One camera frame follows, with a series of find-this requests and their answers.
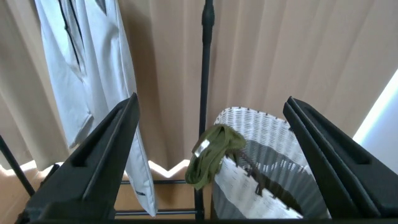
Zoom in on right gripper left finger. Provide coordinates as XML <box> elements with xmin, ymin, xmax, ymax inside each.
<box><xmin>15</xmin><ymin>92</ymin><xmax>141</xmax><ymax>220</ymax></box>

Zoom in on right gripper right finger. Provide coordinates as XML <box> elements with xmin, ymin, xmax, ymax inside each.
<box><xmin>282</xmin><ymin>95</ymin><xmax>398</xmax><ymax>219</ymax></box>

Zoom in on green garment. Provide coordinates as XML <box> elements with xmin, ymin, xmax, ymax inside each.
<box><xmin>185</xmin><ymin>123</ymin><xmax>247</xmax><ymax>191</ymax></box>

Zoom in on pale grey shorts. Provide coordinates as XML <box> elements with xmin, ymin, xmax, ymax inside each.
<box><xmin>34</xmin><ymin>0</ymin><xmax>158</xmax><ymax>217</ymax></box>

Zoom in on white laundry basket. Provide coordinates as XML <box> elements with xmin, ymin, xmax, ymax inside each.
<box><xmin>211</xmin><ymin>106</ymin><xmax>332</xmax><ymax>220</ymax></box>

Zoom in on black clothes rack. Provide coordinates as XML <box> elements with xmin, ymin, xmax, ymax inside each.
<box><xmin>0</xmin><ymin>0</ymin><xmax>216</xmax><ymax>220</ymax></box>

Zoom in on beige curtain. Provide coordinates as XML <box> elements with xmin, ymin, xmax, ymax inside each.
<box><xmin>0</xmin><ymin>0</ymin><xmax>398</xmax><ymax>172</ymax></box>

